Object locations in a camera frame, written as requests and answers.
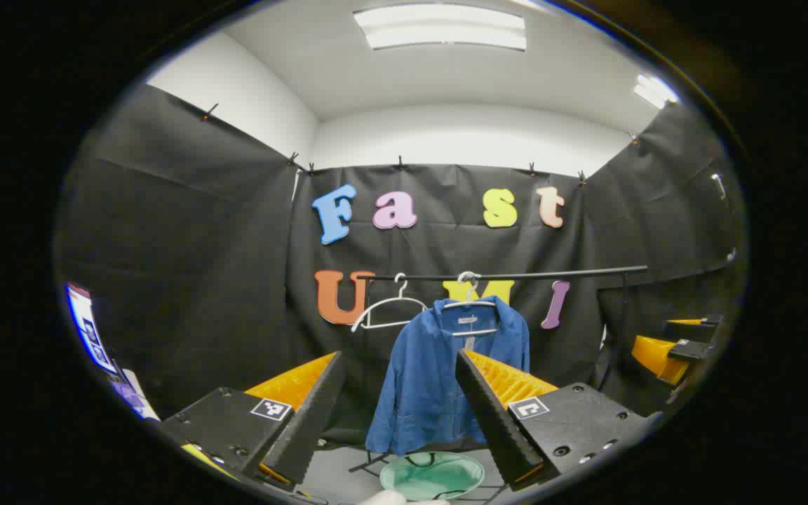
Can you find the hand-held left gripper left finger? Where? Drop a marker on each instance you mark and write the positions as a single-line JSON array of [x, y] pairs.
[[313, 421]]

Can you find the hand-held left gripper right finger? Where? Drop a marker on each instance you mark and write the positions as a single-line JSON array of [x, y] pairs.
[[492, 414]]

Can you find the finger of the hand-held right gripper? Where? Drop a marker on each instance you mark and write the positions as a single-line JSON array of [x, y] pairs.
[[691, 330], [656, 358]]

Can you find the green laundry hamper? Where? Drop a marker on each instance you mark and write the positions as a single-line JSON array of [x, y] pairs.
[[432, 480]]

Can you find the white clothes hanger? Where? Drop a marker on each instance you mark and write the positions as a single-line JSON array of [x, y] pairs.
[[402, 291], [469, 304]]

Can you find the black clothes rack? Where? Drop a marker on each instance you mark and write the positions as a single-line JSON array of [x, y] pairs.
[[558, 273]]

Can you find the white rounded object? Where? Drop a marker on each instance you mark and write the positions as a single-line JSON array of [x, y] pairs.
[[393, 499]]

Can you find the printed paper sheets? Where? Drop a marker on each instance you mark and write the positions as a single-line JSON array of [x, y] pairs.
[[134, 396]]

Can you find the small ceiling light panel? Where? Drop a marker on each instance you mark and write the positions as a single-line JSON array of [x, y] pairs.
[[653, 91]]

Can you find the computer monitor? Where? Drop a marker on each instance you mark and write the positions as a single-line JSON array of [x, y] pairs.
[[88, 330]]

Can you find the large ceiling light panel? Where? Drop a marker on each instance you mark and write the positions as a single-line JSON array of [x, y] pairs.
[[439, 28]]

